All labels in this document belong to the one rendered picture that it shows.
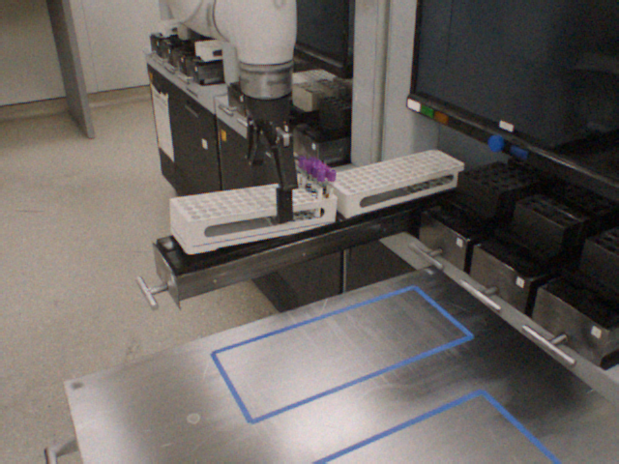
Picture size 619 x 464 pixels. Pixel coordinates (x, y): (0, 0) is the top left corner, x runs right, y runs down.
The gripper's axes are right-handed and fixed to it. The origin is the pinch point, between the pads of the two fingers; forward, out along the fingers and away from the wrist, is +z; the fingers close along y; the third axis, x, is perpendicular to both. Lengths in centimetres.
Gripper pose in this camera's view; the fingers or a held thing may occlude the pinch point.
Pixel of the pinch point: (271, 199)
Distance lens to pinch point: 115.1
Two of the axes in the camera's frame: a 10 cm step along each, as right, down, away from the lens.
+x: 8.7, -2.4, 4.4
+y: 5.0, 4.2, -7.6
